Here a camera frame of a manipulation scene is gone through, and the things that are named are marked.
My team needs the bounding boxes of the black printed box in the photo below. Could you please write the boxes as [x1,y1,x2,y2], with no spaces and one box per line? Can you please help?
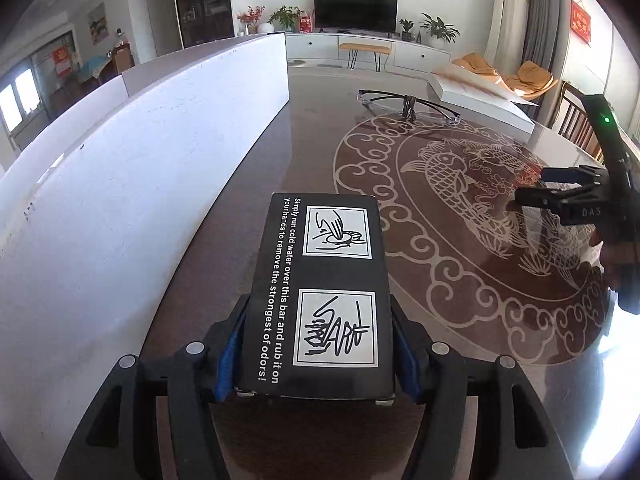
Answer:
[234,191,397,406]

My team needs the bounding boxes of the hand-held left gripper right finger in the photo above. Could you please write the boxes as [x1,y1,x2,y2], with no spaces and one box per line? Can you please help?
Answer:
[390,294,576,480]

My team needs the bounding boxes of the wooden chair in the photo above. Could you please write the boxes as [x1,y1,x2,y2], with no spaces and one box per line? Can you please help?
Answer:
[547,81,606,161]

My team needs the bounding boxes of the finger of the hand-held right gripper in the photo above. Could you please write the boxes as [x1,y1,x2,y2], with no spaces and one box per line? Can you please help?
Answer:
[541,165,609,189]
[514,185,592,217]

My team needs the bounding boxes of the red wall hanging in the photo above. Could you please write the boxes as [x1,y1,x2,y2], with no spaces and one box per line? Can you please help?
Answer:
[570,0,592,47]

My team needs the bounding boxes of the wall painting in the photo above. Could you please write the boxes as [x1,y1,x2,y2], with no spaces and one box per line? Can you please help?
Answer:
[88,2,108,43]

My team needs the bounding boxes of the black eyeglasses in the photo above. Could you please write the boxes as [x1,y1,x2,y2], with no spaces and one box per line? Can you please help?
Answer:
[357,89,462,126]

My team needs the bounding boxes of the orange rocking chair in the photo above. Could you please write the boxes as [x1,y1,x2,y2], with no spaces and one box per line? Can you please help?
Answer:
[452,52,558,101]

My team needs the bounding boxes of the blue cloth dining table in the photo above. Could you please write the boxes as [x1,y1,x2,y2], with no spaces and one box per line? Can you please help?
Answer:
[80,57,113,81]

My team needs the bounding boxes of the black television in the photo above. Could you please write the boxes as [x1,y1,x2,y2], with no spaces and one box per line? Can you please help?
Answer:
[314,0,399,37]

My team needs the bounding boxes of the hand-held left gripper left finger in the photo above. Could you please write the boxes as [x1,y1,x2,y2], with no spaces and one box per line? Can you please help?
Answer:
[54,294,251,480]

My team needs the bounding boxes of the person's right hand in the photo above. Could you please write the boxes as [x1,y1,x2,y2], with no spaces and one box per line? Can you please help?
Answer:
[589,227,621,291]

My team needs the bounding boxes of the bushy green potted plant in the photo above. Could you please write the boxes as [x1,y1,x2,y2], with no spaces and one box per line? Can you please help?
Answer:
[269,6,301,32]

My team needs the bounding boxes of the white storage box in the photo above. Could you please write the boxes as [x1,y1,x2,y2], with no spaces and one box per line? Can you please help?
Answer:
[0,32,291,376]

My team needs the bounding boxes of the red flower arrangement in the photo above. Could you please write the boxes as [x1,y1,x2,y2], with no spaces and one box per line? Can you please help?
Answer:
[236,6,265,36]

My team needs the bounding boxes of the grey curtain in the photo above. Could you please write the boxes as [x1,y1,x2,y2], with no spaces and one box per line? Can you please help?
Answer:
[517,0,576,81]

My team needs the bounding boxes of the dark glass cabinet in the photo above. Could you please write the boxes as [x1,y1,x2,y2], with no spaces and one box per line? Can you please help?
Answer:
[172,0,236,50]

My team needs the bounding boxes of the white television cabinet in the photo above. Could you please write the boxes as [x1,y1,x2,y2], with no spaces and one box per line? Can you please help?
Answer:
[285,32,481,73]

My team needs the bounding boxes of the white box lid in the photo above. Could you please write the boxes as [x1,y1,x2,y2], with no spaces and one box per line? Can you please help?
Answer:
[430,62,536,135]

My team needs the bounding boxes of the covered standing air conditioner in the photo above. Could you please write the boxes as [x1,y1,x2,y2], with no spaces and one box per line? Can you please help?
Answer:
[482,0,531,81]

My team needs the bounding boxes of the large leafy potted plant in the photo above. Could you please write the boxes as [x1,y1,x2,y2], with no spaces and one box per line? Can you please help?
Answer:
[419,12,460,45]

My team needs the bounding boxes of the window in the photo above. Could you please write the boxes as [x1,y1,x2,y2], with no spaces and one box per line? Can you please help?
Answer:
[0,67,38,131]

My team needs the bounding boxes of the wooden bench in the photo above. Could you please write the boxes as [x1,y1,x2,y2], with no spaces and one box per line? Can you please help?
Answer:
[338,42,391,71]

